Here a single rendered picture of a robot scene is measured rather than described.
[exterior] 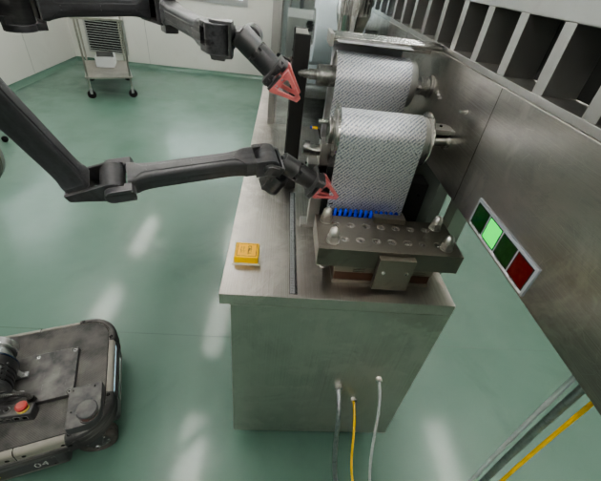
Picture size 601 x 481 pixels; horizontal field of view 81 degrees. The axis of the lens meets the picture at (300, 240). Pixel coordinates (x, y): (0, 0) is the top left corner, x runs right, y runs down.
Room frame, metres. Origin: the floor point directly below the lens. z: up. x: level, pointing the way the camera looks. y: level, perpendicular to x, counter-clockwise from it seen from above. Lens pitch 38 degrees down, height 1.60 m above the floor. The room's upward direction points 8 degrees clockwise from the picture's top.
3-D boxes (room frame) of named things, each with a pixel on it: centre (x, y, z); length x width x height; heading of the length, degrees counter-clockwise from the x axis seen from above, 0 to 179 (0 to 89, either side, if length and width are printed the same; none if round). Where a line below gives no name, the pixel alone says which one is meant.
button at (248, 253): (0.79, 0.15, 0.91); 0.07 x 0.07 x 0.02; 6
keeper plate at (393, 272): (0.73, -0.27, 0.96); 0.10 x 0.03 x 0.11; 96
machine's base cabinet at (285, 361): (1.92, -0.01, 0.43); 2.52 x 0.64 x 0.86; 6
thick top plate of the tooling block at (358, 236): (0.82, -0.24, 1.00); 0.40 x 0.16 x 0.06; 96
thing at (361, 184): (0.93, -0.18, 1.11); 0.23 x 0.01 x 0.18; 96
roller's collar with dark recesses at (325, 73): (1.22, -0.01, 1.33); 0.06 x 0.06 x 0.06; 6
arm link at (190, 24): (1.10, 0.38, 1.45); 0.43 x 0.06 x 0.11; 39
